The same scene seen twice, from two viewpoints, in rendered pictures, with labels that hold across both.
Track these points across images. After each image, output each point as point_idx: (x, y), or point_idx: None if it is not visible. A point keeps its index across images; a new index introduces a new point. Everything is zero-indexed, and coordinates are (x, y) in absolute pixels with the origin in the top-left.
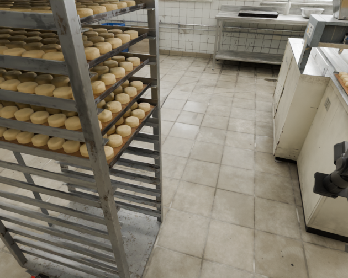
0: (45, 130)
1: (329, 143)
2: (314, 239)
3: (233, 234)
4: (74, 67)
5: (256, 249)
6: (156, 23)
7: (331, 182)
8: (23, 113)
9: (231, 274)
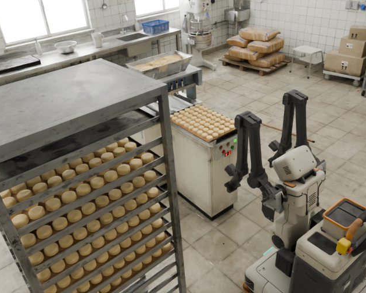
0: (148, 254)
1: (192, 161)
2: (218, 221)
3: (184, 259)
4: (177, 207)
5: (202, 254)
6: None
7: (234, 184)
8: (121, 261)
9: (207, 278)
